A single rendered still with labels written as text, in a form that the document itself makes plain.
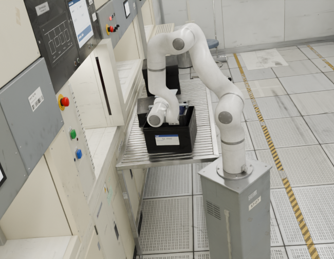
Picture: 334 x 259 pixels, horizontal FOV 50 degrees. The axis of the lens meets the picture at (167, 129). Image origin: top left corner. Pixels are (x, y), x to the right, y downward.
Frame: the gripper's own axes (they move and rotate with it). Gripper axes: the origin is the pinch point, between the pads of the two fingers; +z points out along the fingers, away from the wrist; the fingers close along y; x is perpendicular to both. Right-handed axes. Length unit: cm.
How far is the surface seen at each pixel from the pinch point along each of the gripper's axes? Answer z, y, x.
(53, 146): -87, -23, 18
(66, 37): -45, -29, 49
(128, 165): -25.4, -22.3, -30.8
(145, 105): 35.0, -25.3, -19.3
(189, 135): -12.8, 13.4, -19.5
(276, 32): 435, 93, -70
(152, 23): 294, -79, -9
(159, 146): -13.1, -5.7, -25.8
